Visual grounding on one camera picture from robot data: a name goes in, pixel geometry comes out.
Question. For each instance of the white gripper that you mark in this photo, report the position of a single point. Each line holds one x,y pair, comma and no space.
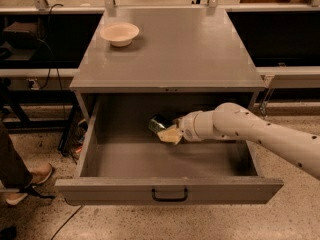
187,126

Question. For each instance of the green soda can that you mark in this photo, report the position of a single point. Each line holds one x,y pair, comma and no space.
158,123

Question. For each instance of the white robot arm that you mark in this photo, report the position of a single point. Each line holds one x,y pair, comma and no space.
232,121

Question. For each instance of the open grey top drawer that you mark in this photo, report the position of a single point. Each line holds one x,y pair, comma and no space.
122,160

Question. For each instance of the grey metal cabinet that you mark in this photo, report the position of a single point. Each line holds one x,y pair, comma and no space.
192,49

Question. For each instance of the white bowl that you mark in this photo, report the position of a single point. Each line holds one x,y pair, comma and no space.
119,34

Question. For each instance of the tan shoe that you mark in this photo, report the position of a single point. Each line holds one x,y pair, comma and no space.
39,176

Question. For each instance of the dark trouser leg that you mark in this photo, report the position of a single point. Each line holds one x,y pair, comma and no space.
13,172

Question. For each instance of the dark box on shelf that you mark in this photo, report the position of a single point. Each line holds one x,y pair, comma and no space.
22,35

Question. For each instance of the black drawer handle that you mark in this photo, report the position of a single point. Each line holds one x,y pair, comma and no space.
169,196

